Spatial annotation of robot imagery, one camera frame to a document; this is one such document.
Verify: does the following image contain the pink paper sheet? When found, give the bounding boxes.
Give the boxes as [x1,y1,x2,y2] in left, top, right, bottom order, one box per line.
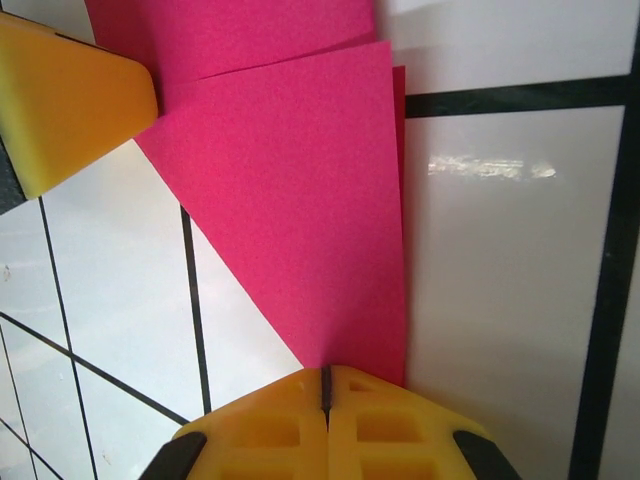
[83,0,409,389]

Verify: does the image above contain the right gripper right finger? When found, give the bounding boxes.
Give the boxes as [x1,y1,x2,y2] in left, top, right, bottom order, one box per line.
[327,364,521,480]

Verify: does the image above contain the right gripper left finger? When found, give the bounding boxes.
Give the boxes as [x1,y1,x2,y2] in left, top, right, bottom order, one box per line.
[144,366,329,480]

